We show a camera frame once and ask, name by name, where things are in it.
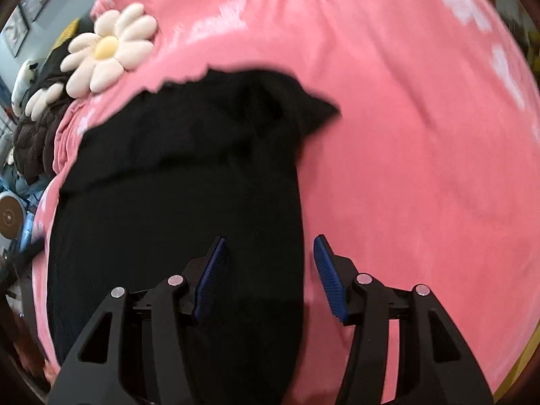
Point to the round wooden disc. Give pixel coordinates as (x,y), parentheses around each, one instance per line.
(8,218)

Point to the pink floral blanket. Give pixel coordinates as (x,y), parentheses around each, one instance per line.
(400,156)

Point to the large daisy flower pillow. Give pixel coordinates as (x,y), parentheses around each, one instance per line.
(109,49)

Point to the framed wall picture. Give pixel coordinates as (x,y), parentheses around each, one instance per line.
(14,29)

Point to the small daisy flower pillow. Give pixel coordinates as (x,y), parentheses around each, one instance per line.
(42,99)

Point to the dark brown quilted cushion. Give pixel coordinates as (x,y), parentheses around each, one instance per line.
(36,135)

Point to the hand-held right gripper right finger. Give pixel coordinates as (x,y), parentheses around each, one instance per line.
(329,278)

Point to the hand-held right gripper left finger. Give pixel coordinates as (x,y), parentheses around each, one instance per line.
(211,276)

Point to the white plush toy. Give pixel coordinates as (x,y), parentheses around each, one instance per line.
(23,80)

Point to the black garment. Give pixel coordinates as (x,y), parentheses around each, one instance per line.
(181,202)

